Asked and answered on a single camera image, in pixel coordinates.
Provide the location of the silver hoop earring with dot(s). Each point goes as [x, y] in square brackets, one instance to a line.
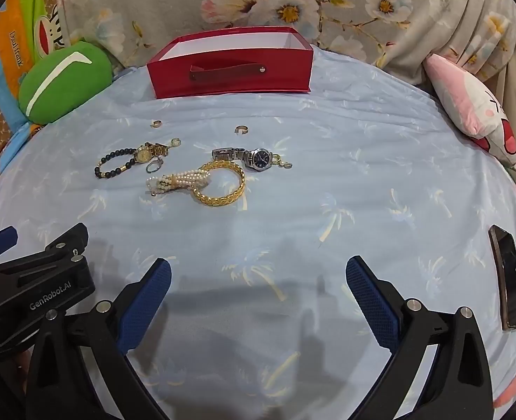
[149, 167]

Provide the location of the grey floral blanket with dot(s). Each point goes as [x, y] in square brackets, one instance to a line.
[371, 8]

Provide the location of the colourful printed cloth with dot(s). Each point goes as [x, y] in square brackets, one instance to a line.
[17, 30]

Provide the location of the pink plush pillow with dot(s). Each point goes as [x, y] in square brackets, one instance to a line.
[459, 92]

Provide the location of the green plush pillow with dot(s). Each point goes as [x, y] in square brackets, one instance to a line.
[65, 83]

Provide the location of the gold bangle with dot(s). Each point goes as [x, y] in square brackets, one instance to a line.
[220, 200]

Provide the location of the gold wristwatch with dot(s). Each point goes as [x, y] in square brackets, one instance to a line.
[144, 153]

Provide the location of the light blue palm-print bedsheet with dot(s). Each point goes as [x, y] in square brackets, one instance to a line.
[284, 227]

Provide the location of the pearl drop earring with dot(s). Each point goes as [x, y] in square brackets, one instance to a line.
[279, 164]

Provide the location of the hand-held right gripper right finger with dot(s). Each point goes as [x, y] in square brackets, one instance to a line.
[371, 302]

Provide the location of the silver wristwatch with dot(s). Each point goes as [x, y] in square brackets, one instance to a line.
[258, 158]

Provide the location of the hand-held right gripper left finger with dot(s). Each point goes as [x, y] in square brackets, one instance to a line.
[146, 302]

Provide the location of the black smartphone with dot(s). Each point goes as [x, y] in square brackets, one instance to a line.
[509, 280]

